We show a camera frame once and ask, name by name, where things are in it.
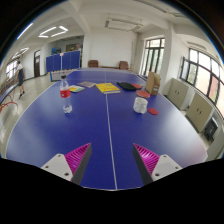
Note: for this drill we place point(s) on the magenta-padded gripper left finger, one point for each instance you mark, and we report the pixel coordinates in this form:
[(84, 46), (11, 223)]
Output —
[(58, 165)]

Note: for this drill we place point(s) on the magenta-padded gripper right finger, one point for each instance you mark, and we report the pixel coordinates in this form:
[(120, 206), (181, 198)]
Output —
[(166, 165)]

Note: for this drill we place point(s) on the clear red-labelled drink bottle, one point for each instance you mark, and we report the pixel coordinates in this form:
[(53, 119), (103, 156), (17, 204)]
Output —
[(65, 93)]

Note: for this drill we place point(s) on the flat round red coaster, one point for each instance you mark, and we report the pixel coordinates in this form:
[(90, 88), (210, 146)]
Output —
[(153, 111)]

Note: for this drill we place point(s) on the black bin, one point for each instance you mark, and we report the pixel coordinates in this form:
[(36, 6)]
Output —
[(211, 129)]

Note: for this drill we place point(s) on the beige two-door cabinet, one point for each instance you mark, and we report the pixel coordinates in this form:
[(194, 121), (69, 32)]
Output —
[(178, 94), (199, 111)]

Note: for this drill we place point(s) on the white cup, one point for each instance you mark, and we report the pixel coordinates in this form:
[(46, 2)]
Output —
[(140, 105)]

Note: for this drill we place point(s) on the brown cardboard box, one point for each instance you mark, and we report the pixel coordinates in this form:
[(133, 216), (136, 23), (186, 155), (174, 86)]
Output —
[(153, 83)]

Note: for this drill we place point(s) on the grey notebook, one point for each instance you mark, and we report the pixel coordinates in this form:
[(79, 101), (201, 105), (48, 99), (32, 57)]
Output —
[(87, 84)]

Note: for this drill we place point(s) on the yellow book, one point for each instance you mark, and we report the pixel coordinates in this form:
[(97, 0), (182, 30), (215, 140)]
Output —
[(107, 87)]

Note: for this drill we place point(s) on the person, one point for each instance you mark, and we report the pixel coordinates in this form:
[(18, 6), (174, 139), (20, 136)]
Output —
[(20, 76)]

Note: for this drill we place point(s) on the large dark-framed window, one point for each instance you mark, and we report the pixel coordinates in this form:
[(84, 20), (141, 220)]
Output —
[(204, 75)]

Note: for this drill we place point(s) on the dark door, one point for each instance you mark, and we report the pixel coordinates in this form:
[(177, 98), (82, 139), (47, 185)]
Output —
[(37, 64)]

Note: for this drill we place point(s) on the blue folded partition boards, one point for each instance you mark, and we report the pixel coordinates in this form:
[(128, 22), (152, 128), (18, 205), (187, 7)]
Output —
[(66, 60)]

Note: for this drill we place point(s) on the brown armchair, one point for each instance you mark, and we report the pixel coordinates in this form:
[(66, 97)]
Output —
[(93, 63), (123, 65)]

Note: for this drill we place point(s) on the tall dark-framed window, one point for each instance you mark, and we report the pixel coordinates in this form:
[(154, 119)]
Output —
[(153, 56)]

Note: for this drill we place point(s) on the ceiling lights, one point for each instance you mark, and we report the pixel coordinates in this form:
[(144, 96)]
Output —
[(47, 32)]

